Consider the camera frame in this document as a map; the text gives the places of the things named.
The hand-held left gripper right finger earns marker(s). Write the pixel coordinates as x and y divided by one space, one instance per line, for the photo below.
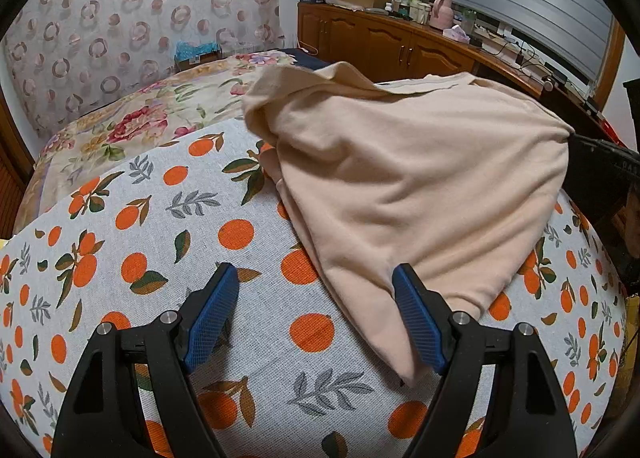
420 323

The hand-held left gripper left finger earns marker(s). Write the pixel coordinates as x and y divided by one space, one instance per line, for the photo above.
212 318

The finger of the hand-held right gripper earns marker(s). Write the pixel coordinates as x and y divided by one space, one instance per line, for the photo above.
582 140

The pale pink printed t-shirt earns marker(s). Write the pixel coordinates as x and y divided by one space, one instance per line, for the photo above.
400 163

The orange fruit print bedsheet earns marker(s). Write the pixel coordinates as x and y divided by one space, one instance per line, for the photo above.
200 238

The pink tissue pack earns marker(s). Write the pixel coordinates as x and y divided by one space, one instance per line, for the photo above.
456 34

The green lid bottle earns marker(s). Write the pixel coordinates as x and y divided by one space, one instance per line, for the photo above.
467 20

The pink kettle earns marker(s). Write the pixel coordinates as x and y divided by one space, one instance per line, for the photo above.
441 15

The row of cosmetic bottles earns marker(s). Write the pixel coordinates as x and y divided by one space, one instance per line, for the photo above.
415 10

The floral blanket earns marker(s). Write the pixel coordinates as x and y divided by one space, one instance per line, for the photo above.
125 123

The wooden cabinet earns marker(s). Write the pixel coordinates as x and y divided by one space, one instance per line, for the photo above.
380 43

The cardboard box with blue bags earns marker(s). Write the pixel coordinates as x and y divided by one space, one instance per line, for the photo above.
197 58

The dark blue bedsheet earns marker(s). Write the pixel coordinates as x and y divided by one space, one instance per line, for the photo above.
310 59

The circle print curtain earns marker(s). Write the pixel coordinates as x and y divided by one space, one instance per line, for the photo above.
125 13

